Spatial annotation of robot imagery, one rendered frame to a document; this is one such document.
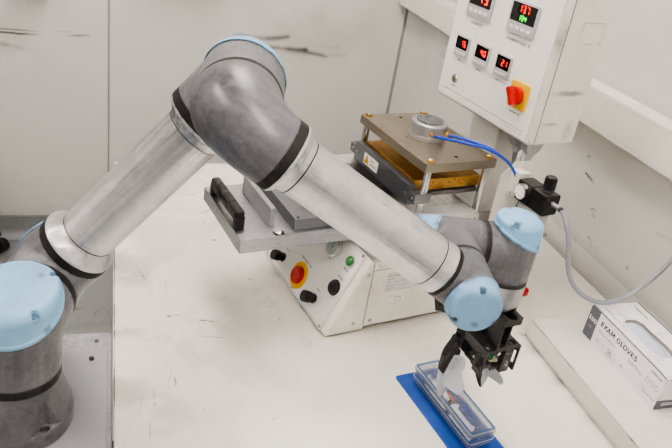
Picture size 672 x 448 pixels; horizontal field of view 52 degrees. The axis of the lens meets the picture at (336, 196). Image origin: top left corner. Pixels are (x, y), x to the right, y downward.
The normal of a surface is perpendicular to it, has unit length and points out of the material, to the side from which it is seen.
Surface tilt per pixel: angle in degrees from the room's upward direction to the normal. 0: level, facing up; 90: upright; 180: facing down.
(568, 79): 90
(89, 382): 2
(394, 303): 90
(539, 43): 90
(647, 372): 88
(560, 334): 0
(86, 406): 2
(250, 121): 55
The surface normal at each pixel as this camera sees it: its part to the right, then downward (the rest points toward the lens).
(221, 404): 0.15, -0.88
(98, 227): -0.04, 0.37
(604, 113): -0.95, 0.00
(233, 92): -0.08, -0.35
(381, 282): 0.45, 0.46
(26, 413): 0.54, 0.18
